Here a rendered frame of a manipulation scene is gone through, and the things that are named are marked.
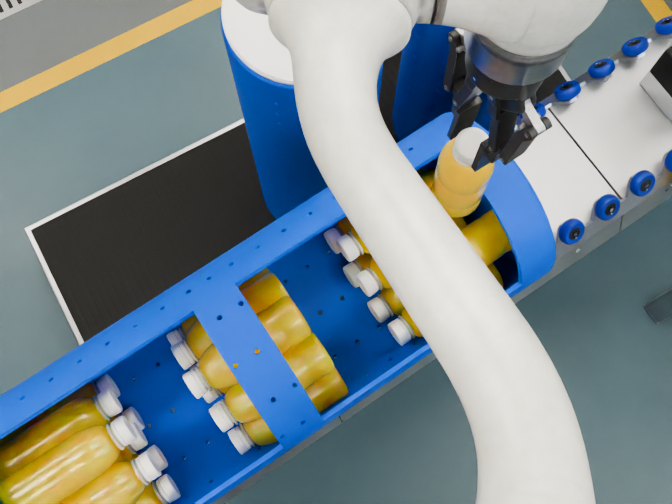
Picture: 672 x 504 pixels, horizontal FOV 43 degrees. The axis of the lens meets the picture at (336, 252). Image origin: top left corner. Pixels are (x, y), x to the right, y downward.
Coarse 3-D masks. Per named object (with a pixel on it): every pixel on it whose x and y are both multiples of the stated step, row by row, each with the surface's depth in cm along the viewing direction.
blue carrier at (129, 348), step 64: (448, 128) 121; (320, 192) 124; (512, 192) 115; (256, 256) 115; (320, 256) 137; (512, 256) 136; (128, 320) 116; (256, 320) 110; (320, 320) 138; (64, 384) 110; (128, 384) 132; (256, 384) 109; (384, 384) 122; (192, 448) 132; (256, 448) 127
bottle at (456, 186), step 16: (448, 144) 99; (448, 160) 99; (448, 176) 100; (464, 176) 99; (480, 176) 99; (432, 192) 111; (448, 192) 104; (464, 192) 102; (480, 192) 104; (448, 208) 109; (464, 208) 108
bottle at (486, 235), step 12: (492, 216) 125; (468, 228) 125; (480, 228) 124; (492, 228) 124; (468, 240) 124; (480, 240) 123; (492, 240) 124; (504, 240) 124; (480, 252) 123; (492, 252) 124; (504, 252) 126
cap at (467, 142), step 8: (472, 128) 96; (464, 136) 96; (472, 136) 96; (480, 136) 96; (456, 144) 96; (464, 144) 96; (472, 144) 96; (456, 152) 96; (464, 152) 95; (472, 152) 95; (464, 160) 96; (472, 160) 96
